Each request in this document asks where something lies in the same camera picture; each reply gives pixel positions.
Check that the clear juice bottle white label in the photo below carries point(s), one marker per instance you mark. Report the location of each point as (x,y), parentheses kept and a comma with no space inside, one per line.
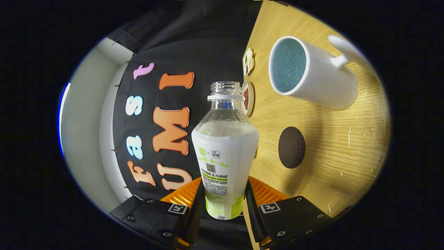
(225,156)

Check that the round dish with brown print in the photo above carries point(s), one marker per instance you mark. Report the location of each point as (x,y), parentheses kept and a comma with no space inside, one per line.
(248,99)

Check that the wooden table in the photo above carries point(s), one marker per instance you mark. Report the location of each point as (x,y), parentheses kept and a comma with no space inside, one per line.
(333,146)

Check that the row of small cloth clips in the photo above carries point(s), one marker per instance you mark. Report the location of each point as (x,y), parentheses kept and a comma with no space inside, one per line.
(113,150)

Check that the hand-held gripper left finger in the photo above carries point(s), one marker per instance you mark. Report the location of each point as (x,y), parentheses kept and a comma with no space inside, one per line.
(156,217)

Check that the dark brown round coaster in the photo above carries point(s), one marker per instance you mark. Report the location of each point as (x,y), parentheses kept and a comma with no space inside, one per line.
(291,147)

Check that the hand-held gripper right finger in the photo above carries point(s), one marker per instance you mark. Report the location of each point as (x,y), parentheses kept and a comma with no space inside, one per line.
(295,218)

